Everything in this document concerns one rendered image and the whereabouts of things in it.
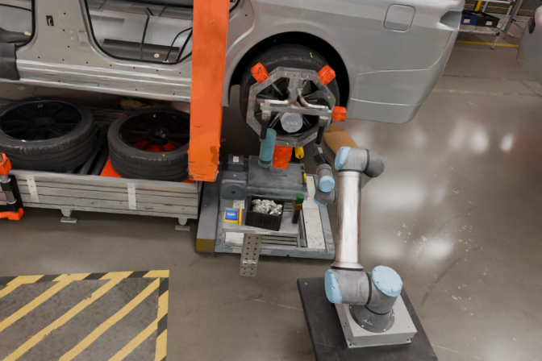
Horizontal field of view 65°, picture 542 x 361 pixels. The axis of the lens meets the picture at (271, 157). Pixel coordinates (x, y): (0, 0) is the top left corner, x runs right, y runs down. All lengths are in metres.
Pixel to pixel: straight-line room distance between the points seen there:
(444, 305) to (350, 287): 1.14
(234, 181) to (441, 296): 1.53
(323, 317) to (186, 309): 0.80
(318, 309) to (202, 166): 1.02
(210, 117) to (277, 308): 1.19
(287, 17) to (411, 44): 0.79
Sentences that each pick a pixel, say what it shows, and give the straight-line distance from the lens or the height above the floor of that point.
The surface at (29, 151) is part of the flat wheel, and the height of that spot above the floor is 0.48.
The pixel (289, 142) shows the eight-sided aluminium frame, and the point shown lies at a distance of 2.87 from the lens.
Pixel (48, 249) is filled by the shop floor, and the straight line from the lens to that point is 3.04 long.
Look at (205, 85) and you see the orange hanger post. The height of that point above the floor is 1.16.
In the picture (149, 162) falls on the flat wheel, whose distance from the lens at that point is 2.82.
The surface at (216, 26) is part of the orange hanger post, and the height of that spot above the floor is 1.47.
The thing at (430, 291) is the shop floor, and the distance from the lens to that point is 3.11.
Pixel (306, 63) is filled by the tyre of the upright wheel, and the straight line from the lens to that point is 2.69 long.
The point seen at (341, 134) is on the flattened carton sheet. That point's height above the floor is 0.01.
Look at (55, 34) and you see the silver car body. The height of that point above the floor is 1.11.
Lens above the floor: 2.20
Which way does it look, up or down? 36 degrees down
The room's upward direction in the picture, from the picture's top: 10 degrees clockwise
